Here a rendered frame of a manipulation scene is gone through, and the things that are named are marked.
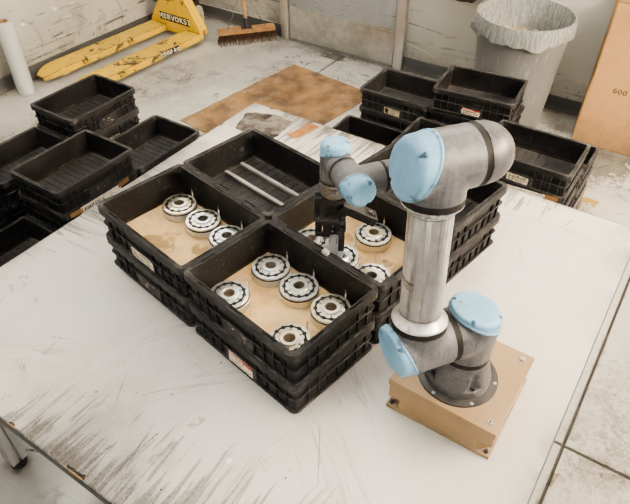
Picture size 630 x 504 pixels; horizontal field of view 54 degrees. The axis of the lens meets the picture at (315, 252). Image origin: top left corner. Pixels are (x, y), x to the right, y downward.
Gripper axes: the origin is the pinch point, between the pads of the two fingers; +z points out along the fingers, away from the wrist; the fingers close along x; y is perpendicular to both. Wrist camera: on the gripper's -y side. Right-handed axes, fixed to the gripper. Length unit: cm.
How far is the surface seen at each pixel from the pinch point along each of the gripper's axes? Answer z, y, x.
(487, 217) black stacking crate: 0.5, -45.1, -13.3
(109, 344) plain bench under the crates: 15, 63, 17
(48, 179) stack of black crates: 36, 115, -93
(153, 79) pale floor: 86, 107, -289
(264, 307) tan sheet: 2.0, 21.0, 18.4
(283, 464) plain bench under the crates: 15, 17, 55
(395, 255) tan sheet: 2.0, -15.6, 0.3
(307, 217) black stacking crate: -1.0, 8.4, -14.3
